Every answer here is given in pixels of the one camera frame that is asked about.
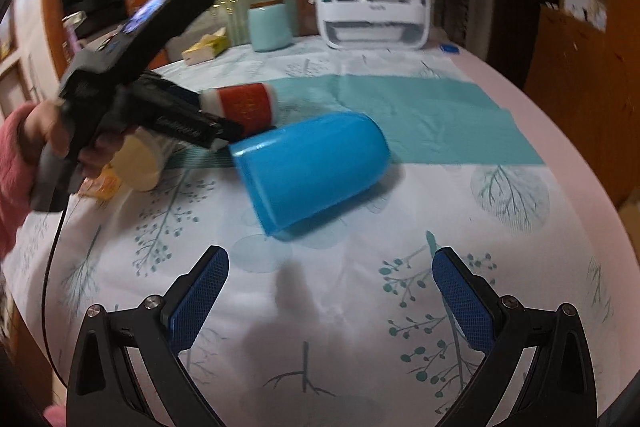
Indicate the left hand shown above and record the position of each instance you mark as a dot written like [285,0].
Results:
[44,126]

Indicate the blue plastic cup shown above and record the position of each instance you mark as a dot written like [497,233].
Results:
[294,172]

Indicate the teal canister with brown lid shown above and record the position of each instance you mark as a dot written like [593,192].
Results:
[269,26]

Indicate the small blue lid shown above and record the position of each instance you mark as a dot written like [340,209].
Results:
[449,48]

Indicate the wooden cabinet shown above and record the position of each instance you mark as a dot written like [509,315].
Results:
[585,76]

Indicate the pink fleece clothing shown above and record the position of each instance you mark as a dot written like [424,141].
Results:
[17,406]

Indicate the orange yellow printed cup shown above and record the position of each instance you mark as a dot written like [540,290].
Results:
[102,188]

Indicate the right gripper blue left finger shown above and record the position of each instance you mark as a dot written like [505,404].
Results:
[104,389]

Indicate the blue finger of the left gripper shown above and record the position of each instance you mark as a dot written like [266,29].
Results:
[167,86]
[187,124]

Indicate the tree patterned tablecloth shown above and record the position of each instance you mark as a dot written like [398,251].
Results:
[338,322]

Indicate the red paper cup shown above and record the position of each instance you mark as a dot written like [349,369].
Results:
[254,106]

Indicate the white striped paper cup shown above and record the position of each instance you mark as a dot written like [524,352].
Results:
[141,160]

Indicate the white storage box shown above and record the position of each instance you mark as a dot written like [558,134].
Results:
[374,24]

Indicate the yellow tissue box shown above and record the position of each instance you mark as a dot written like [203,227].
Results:
[207,48]

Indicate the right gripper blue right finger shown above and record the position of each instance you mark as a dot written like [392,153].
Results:
[559,388]

